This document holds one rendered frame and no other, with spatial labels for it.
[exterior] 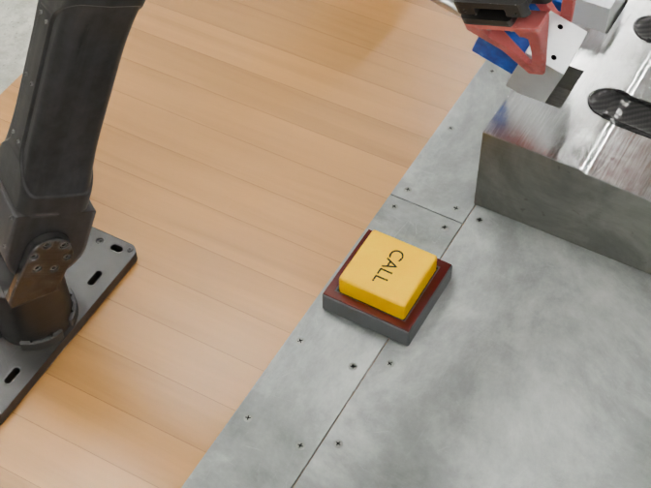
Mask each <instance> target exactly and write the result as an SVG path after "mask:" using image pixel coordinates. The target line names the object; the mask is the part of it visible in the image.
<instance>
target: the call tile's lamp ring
mask: <svg viewBox="0 0 651 488"><path fill-rule="evenodd" d="M371 231H372V230H370V229H369V230H368V231H367V232H366V233H365V235H364V236H363V237H362V239H361V240H360V242H359V243H358V244H357V246H356V248H355V249H354V250H353V252H352V253H351V255H350V256H349V257H348V259H347V260H346V262H345V263H344V265H343V266H342V267H341V269H340V270H339V272H338V273H337V274H336V276H335V277H334V279H333V280H332V281H331V283H330V284H329V286H328V287H327V288H326V290H325V292H324V295H327V296H329V297H331V298H333V299H335V300H338V301H340V302H342V303H344V304H347V305H349V306H351V307H353V308H356V309H358V310H360V311H361V312H364V313H366V314H368V315H370V316H372V317H375V318H377V319H379V320H383V321H385V322H387V323H389V324H392V325H394V326H396V327H398V328H401V329H403V330H405V331H407V332H409V331H410V330H411V328H412V326H413V325H414V323H415V322H416V320H417V319H418V317H419V315H420V313H421V312H422V310H423V309H424V307H425V306H426V304H427V302H428V301H429V299H430V298H431V296H432V295H433V293H434V291H435V290H436V288H438V286H439V285H440V283H441V281H442V280H443V278H444V277H445V275H446V274H447V272H448V271H449V269H450V267H451V264H450V263H448V262H445V261H443V260H441V259H437V266H440V269H439V270H438V272H437V273H436V275H435V276H434V278H433V279H432V281H431V283H430V284H429V286H428V287H427V289H426V290H425V292H424V293H423V295H422V297H421V298H420V300H419V301H418V303H417V305H416V306H415V308H414V309H413V311H412V313H411V314H410V316H409V317H408V318H407V319H406V321H403V320H399V319H397V318H395V317H392V316H390V315H388V314H386V313H383V312H381V311H379V310H377V309H374V308H372V307H370V306H368V305H365V304H363V303H361V302H359V301H356V300H354V299H352V298H351V297H348V296H346V295H344V294H342V293H339V292H337V291H335V290H336V288H337V287H338V286H339V277H340V276H341V274H342V273H343V271H344V270H345V269H346V267H347V266H348V264H349V263H350V262H351V260H352V259H353V257H354V256H355V255H356V253H357V251H358V250H359V248H360V247H361V246H362V244H363V243H364V241H365V240H366V239H367V237H368V236H369V234H370V233H371Z"/></svg>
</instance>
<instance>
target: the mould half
mask: <svg viewBox="0 0 651 488"><path fill-rule="evenodd" d="M647 15H651V0H629V1H628V3H627V4H626V6H625V8H624V9H623V11H622V12H621V14H620V16H618V18H617V19H616V21H615V22H614V24H613V26H612V27H611V29H610V30H609V32H608V34H606V33H603V32H600V31H597V30H594V29H591V28H588V27H585V26H582V25H579V24H576V23H573V22H572V23H573V24H574V25H576V26H578V27H580V28H581V29H583V30H585V31H587V35H586V37H585V38H584V40H583V42H582V44H581V45H580V47H579V49H578V51H577V53H576V54H575V56H574V58H573V60H572V62H571V64H570V66H571V67H574V68H577V69H580V70H581V71H584V72H583V74H582V75H581V77H580V78H579V80H578V82H577V83H576V85H575V86H574V88H573V90H572V92H571V93H570V95H569V96H568V98H567V100H566V101H565V102H564V103H563V105H562V106H561V108H558V107H554V106H551V105H548V104H545V103H543V102H540V101H537V100H534V99H532V98H529V97H526V96H523V95H521V94H518V93H517V92H515V91H514V90H511V92H510V94H509V95H508V96H507V98H506V99H505V101H503V103H502V104H501V106H500V107H499V109H498V110H497V112H496V113H495V115H494V116H493V118H492V119H491V121H490V122H489V123H488V125H487V126H486V128H485V129H484V131H483V132H482V140H481V148H480V162H479V170H478V177H477V185H476V192H475V200H474V204H476V205H479V206H481V207H484V208H486V209H489V210H491V211H494V212H496V213H499V214H501V215H504V216H506V217H509V218H511V219H513V220H516V221H517V222H520V223H522V224H525V225H527V226H530V227H532V228H535V229H539V230H541V231H544V232H546V233H549V234H551V235H554V236H556V237H559V238H561V239H564V240H566V241H569V242H571V243H573V244H575V245H578V246H580V247H583V248H585V249H588V250H590V251H593V252H595V253H598V254H600V255H603V256H605V257H608V258H610V259H614V260H617V261H619V262H622V263H624V264H627V265H629V266H631V267H633V268H636V269H638V270H641V271H643V272H645V273H648V274H650V275H651V138H648V137H644V136H642V135H639V134H637V133H634V132H632V131H629V130H626V129H624V128H621V127H618V126H616V125H614V124H613V123H611V122H610V121H609V120H606V119H604V118H601V116H599V115H597V114H595V113H594V112H593V111H592V110H591V109H590V107H589V106H588V97H589V95H590V94H591V93H592V92H594V91H595V90H598V89H601V88H612V89H616V90H617V89H621V90H624V91H626V92H628V93H629V94H630V95H632V96H634V97H636V98H639V99H641V100H644V101H646V102H649V103H651V44H650V43H647V42H646V41H644V40H642V39H641V38H639V37H638V36H637V35H636V34H635V31H634V23H635V21H636V20H637V19H639V18H640V17H643V16H647Z"/></svg>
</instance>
